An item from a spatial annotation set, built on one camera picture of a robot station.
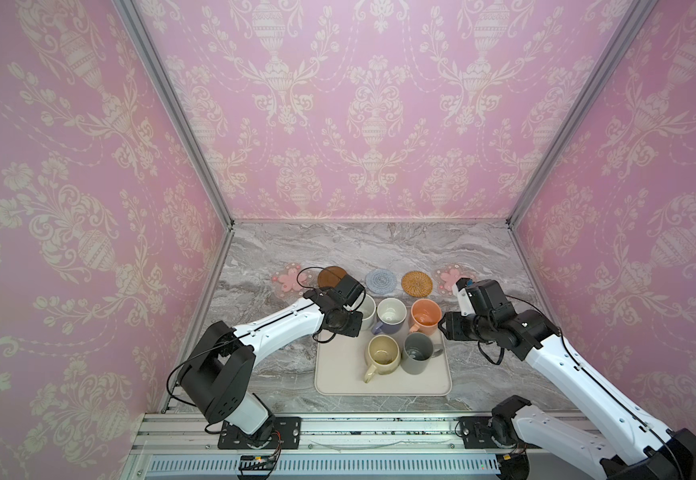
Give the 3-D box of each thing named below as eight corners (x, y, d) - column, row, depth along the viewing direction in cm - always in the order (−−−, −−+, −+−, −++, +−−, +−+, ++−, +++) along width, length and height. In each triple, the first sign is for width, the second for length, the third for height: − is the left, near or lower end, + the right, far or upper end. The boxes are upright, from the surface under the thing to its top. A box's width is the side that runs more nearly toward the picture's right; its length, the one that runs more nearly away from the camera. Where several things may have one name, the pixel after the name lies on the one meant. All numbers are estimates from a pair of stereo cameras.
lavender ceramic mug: (372, 340, 92) (374, 327, 85) (371, 311, 98) (372, 297, 91) (404, 339, 92) (408, 327, 85) (401, 311, 98) (405, 297, 91)
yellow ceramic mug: (364, 385, 82) (365, 377, 76) (363, 344, 89) (364, 334, 84) (399, 385, 82) (403, 377, 76) (396, 344, 89) (398, 334, 84)
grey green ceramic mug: (401, 375, 85) (406, 361, 76) (398, 347, 90) (402, 332, 81) (438, 375, 85) (447, 361, 76) (433, 347, 90) (441, 332, 81)
